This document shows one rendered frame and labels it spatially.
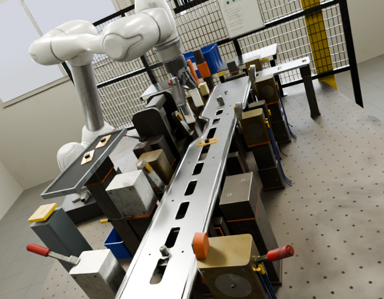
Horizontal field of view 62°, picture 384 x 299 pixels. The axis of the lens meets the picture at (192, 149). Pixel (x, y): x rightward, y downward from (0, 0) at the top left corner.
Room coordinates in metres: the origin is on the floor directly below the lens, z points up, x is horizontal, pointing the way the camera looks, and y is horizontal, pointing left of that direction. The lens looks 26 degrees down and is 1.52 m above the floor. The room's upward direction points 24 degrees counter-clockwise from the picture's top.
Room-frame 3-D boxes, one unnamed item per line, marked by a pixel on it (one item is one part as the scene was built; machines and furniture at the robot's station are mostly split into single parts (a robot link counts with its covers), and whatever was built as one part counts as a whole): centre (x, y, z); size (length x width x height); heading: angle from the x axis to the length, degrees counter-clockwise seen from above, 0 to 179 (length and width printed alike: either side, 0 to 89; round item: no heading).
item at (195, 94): (1.16, -0.10, 1.16); 0.03 x 0.01 x 0.07; 64
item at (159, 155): (1.03, 0.16, 0.89); 0.12 x 0.08 x 0.38; 64
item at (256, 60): (1.70, -0.51, 0.88); 0.08 x 0.08 x 0.36; 64
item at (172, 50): (1.09, -0.07, 1.37); 0.09 x 0.09 x 0.06
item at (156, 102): (1.27, 0.07, 0.95); 0.18 x 0.13 x 0.49; 154
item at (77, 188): (1.03, 0.34, 1.16); 0.37 x 0.14 x 0.02; 154
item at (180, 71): (1.09, -0.07, 1.29); 0.08 x 0.07 x 0.09; 154
